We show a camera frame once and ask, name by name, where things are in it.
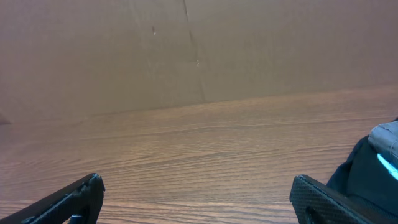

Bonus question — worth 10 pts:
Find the light blue garment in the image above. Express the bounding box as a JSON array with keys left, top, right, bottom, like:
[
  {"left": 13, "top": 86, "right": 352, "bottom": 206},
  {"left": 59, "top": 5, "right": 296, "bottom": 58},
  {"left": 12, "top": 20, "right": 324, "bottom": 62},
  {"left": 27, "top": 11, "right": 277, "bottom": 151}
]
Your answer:
[{"left": 377, "top": 154, "right": 398, "bottom": 180}]

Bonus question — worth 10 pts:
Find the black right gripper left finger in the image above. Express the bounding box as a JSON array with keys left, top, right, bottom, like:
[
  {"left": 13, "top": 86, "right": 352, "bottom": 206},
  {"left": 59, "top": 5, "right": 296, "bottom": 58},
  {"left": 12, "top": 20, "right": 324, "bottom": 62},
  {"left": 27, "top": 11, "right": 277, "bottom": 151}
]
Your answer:
[{"left": 1, "top": 173, "right": 105, "bottom": 224}]

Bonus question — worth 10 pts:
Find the grey garment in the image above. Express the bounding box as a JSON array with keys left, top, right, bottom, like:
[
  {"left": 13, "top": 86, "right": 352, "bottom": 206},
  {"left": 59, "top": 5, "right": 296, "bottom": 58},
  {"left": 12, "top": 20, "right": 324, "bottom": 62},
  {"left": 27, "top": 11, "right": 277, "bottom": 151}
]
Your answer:
[{"left": 368, "top": 121, "right": 397, "bottom": 168}]

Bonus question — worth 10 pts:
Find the black garment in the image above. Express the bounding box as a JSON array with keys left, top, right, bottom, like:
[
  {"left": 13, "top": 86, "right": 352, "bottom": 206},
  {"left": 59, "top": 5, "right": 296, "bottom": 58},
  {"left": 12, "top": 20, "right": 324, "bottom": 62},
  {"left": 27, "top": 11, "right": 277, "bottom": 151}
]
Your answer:
[{"left": 327, "top": 135, "right": 397, "bottom": 216}]

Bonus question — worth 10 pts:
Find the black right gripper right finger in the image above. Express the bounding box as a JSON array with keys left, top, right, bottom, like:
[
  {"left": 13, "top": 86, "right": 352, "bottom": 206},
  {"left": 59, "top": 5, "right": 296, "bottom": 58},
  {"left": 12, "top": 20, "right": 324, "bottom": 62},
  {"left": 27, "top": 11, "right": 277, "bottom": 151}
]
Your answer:
[{"left": 289, "top": 175, "right": 397, "bottom": 224}]

